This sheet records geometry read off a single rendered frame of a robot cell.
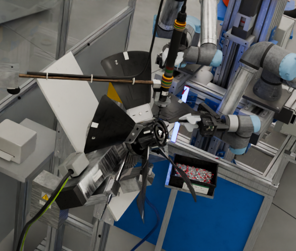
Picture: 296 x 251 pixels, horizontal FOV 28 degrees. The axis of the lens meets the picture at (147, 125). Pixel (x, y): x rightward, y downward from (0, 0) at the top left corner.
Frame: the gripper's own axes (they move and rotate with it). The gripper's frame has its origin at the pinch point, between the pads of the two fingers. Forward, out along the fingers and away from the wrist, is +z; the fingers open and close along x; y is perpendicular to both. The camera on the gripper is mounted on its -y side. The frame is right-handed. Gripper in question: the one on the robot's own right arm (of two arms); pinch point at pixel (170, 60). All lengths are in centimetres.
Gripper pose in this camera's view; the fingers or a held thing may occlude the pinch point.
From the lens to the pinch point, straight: 231.0
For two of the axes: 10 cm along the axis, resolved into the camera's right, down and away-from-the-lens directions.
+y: -1.8, 7.9, 5.8
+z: -2.5, 5.4, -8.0
